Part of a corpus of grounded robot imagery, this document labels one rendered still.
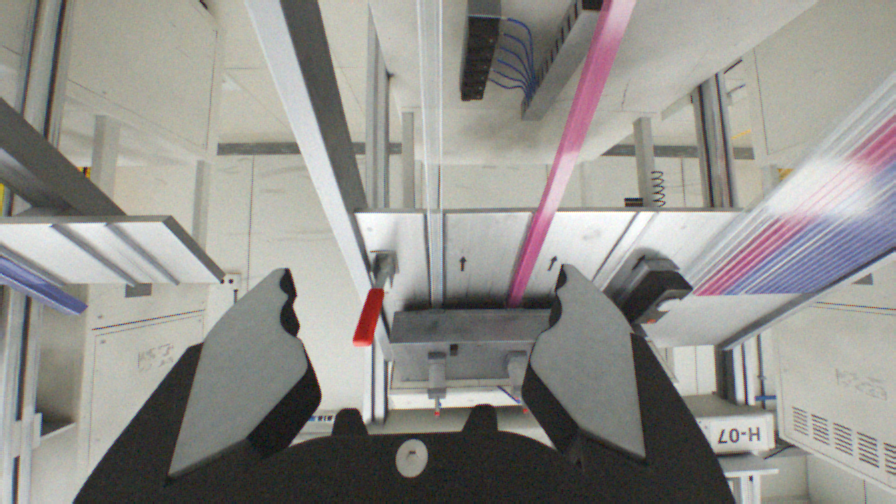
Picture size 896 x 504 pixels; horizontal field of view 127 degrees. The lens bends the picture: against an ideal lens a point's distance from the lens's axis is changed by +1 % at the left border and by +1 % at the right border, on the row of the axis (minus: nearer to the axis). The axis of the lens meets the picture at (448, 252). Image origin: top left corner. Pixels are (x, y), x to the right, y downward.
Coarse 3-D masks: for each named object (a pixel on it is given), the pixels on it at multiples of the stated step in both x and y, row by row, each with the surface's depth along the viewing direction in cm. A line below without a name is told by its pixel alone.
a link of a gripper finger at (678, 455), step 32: (640, 352) 7; (640, 384) 6; (672, 384) 6; (672, 416) 5; (576, 448) 5; (608, 448) 5; (672, 448) 5; (704, 448) 5; (608, 480) 4; (640, 480) 4; (672, 480) 4; (704, 480) 4
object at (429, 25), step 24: (432, 0) 13; (432, 24) 14; (432, 48) 14; (432, 72) 15; (432, 96) 16; (432, 120) 17; (432, 144) 18; (432, 168) 19; (432, 192) 21; (432, 216) 23; (432, 240) 25; (432, 264) 27; (432, 288) 30
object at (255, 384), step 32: (256, 288) 9; (288, 288) 11; (224, 320) 8; (256, 320) 8; (288, 320) 9; (224, 352) 7; (256, 352) 7; (288, 352) 7; (224, 384) 6; (256, 384) 6; (288, 384) 6; (192, 416) 5; (224, 416) 5; (256, 416) 5; (288, 416) 6; (192, 448) 5; (224, 448) 5; (256, 448) 5
